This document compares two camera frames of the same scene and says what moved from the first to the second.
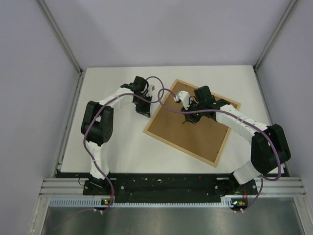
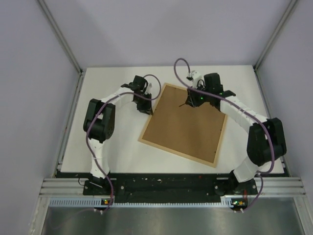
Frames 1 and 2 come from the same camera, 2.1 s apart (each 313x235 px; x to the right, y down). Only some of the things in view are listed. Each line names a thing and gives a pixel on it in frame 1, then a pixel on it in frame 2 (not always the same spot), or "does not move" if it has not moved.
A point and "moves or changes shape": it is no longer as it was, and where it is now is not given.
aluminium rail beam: (281, 186) does not move
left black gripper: (145, 111) does not move
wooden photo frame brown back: (204, 140) moves or changes shape
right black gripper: (189, 117) -> (191, 100)
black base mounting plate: (168, 188) does not move
